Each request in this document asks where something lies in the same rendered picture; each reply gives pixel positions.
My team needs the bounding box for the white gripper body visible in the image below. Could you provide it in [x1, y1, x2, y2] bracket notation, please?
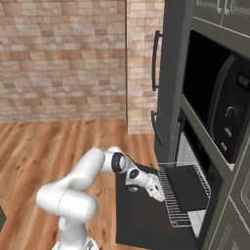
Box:
[146, 173, 166, 203]

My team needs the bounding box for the black oven door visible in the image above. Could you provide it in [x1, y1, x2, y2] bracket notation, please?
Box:
[114, 161, 200, 250]

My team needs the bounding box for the black built-in oven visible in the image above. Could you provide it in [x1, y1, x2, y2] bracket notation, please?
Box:
[175, 108, 229, 243]

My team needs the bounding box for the grey-green oven cabinet housing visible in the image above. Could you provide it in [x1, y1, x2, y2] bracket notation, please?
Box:
[177, 16, 250, 250]

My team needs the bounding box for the black microwave oven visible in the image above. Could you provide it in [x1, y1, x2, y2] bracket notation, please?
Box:
[181, 28, 250, 164]

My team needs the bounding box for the dark baking tray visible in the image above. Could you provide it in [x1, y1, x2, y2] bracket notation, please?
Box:
[163, 165, 210, 215]

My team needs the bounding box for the dark grey fridge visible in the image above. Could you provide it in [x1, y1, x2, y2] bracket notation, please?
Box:
[152, 0, 197, 164]

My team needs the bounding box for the dark grey block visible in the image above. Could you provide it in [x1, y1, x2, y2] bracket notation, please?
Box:
[0, 205, 8, 232]

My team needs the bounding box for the grey-green cupboard run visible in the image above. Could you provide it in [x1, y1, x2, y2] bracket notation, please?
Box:
[191, 0, 250, 28]

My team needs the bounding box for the silver wire oven rack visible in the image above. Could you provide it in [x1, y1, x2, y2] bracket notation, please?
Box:
[156, 161, 212, 229]

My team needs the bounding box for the short black fridge handle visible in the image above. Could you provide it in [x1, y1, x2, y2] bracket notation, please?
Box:
[149, 109, 166, 146]

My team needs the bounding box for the long black fridge handle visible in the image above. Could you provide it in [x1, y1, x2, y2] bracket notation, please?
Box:
[150, 29, 163, 93]

